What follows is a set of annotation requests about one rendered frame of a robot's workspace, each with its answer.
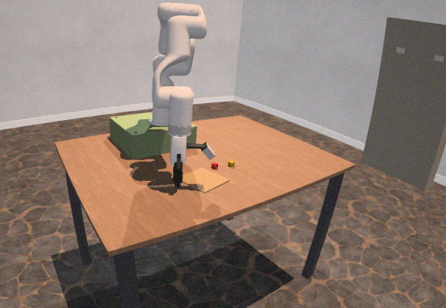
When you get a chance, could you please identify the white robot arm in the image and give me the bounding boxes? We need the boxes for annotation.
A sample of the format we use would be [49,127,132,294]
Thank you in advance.
[149,3,207,136]

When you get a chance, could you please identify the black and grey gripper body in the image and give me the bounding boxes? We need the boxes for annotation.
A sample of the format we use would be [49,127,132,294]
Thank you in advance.
[168,132,191,165]

